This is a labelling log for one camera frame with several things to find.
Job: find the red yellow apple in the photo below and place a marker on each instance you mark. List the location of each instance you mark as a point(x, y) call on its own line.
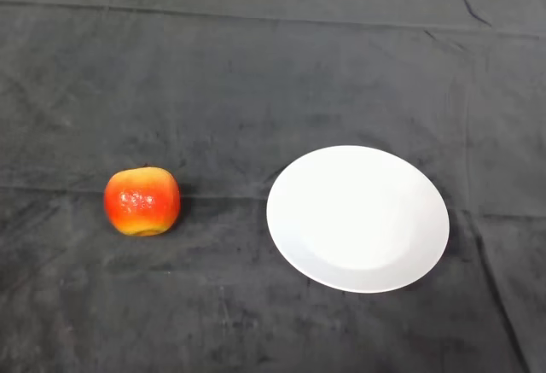
point(143, 202)

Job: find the white round plate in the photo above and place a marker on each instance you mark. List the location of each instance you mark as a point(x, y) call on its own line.
point(358, 223)

